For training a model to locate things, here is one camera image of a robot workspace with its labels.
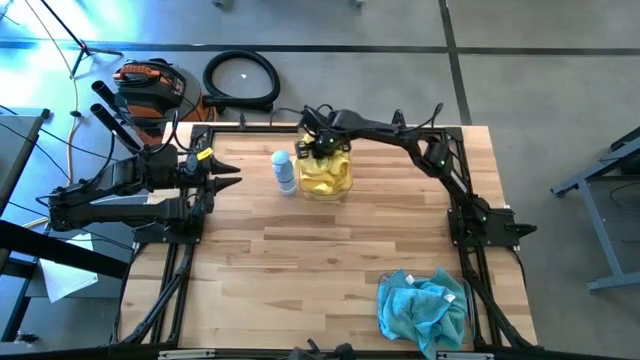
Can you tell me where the black tripod stand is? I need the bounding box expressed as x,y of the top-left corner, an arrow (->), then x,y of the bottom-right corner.
38,0 -> 125,79

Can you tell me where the black table-level camera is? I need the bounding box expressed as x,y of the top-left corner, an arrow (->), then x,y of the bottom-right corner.
287,338 -> 357,360

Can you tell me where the dark grey desk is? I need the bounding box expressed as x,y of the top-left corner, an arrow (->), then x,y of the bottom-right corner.
0,106 -> 52,201

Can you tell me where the black metal beam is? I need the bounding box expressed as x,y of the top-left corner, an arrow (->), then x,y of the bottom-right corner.
0,218 -> 132,280

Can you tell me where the silver metal bracket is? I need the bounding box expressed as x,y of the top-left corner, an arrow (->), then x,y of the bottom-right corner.
436,351 -> 495,360
158,349 -> 217,360

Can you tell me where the clear bottle with blue cap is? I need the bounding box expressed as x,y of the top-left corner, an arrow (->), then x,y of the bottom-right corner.
270,149 -> 298,196

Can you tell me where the yellow cable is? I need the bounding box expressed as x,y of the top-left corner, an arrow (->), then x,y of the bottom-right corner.
22,0 -> 144,231

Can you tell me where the orange and black shop vacuum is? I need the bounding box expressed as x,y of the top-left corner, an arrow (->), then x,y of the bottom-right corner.
112,57 -> 220,149

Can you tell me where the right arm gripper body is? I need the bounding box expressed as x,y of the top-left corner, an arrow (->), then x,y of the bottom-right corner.
294,106 -> 352,161

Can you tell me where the black vacuum hose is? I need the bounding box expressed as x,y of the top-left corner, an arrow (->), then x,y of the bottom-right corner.
202,48 -> 281,114

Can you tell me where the clear plastic basket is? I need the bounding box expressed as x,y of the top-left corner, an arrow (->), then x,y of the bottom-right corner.
375,269 -> 476,351
295,127 -> 354,202

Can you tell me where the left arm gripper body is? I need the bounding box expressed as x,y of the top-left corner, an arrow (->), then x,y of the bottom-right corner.
179,146 -> 216,214

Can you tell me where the white paper sheet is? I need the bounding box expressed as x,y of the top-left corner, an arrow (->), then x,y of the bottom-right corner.
38,232 -> 100,305

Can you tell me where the black aluminium table frame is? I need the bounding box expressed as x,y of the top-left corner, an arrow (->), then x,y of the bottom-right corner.
112,109 -> 539,360

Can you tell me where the large light blue microfiber towel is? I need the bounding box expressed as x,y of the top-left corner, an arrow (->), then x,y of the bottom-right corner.
377,269 -> 436,346

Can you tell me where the grey metal table frame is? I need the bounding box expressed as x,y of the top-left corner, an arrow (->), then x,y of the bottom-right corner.
551,124 -> 640,295

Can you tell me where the black vacuum wand tube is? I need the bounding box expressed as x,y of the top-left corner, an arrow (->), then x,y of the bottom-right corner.
90,79 -> 126,114
89,103 -> 146,154

